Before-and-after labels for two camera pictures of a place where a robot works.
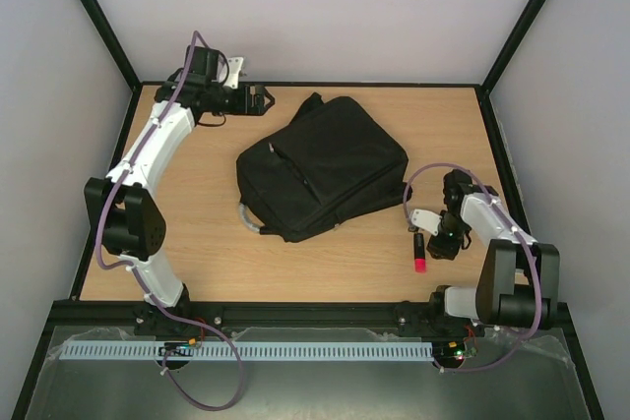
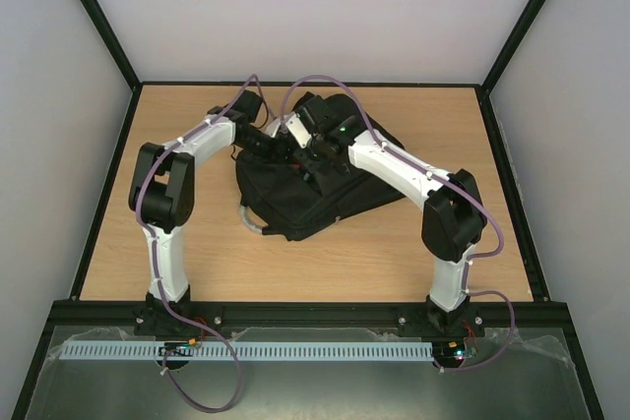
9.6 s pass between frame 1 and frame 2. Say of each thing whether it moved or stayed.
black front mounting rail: stayed
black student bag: stayed
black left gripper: moved
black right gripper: moved
